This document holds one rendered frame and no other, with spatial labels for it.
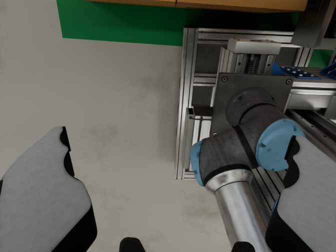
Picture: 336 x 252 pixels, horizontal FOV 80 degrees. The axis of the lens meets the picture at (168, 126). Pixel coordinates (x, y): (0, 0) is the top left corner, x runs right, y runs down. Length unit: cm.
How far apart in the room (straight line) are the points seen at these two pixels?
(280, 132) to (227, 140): 11
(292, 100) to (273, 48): 23
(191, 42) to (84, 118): 116
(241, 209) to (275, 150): 15
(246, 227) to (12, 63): 198
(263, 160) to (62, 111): 179
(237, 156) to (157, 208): 214
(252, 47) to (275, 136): 31
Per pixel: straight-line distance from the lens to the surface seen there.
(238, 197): 46
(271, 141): 48
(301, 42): 132
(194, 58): 143
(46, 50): 191
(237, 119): 61
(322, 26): 123
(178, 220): 274
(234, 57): 69
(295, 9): 123
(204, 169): 50
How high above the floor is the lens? 163
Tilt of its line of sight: 62 degrees down
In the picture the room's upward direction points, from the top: 178 degrees counter-clockwise
